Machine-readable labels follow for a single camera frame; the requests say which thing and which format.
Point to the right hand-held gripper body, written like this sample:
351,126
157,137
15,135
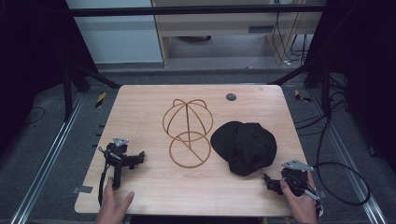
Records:
295,175

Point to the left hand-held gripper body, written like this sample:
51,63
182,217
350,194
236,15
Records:
117,154

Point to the light wooden desk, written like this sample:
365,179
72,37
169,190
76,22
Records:
218,28

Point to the black baseball cap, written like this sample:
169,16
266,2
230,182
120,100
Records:
244,147

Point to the person's right hand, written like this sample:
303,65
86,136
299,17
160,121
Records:
301,207

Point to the black horizontal frame bar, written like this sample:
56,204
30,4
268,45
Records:
193,11

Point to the white cabinet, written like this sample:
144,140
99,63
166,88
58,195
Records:
118,34

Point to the black metal stand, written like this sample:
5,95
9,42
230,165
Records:
325,93
67,93

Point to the yellow black striped tape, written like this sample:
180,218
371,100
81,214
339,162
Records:
100,100
300,96

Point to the black curtain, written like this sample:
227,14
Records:
364,71
34,62

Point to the aluminium floor rail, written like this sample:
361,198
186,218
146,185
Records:
46,155
351,168

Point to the grey round table grommet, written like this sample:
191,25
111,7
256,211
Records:
231,96

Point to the person's left hand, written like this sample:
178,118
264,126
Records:
112,203

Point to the grey tape strip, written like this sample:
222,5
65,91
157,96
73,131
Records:
82,189

